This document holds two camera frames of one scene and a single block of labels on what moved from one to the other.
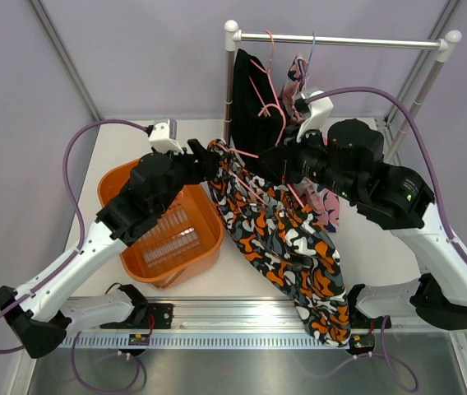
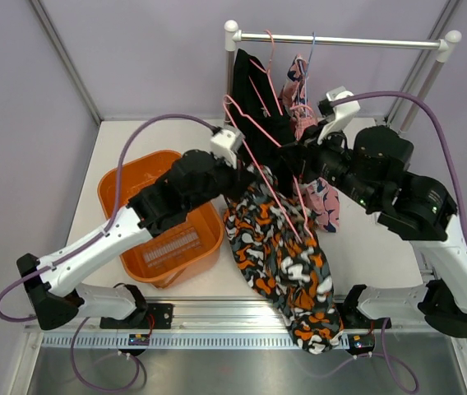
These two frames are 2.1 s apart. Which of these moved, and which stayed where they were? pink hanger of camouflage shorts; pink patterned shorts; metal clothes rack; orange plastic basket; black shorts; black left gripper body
Moved: pink hanger of camouflage shorts; black left gripper body
Stayed: orange plastic basket; black shorts; pink patterned shorts; metal clothes rack
